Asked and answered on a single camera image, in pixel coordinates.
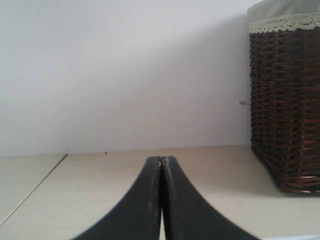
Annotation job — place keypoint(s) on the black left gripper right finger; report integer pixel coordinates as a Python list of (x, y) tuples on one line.
[(187, 215)]

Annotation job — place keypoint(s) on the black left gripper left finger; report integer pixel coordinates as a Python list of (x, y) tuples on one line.
[(137, 216)]

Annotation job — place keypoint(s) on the white t-shirt red lettering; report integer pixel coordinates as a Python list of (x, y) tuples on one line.
[(300, 237)]

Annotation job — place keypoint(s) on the dark red wicker basket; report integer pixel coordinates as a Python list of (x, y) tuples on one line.
[(285, 107)]

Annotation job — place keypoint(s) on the grey lace-trimmed basket liner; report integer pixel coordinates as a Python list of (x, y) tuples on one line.
[(269, 16)]

